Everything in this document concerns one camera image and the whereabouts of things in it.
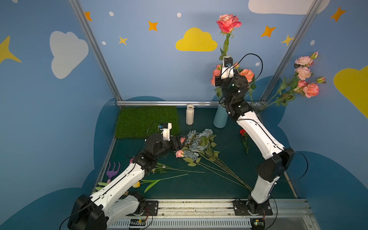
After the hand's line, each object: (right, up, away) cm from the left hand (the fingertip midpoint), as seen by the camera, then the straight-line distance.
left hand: (184, 135), depth 75 cm
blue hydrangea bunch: (+9, -8, +14) cm, 18 cm away
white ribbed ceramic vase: (+4, +13, +27) cm, 30 cm away
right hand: (+21, +35, -8) cm, 42 cm away
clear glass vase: (+52, +18, +24) cm, 60 cm away
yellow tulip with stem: (-27, -28, +5) cm, 39 cm away
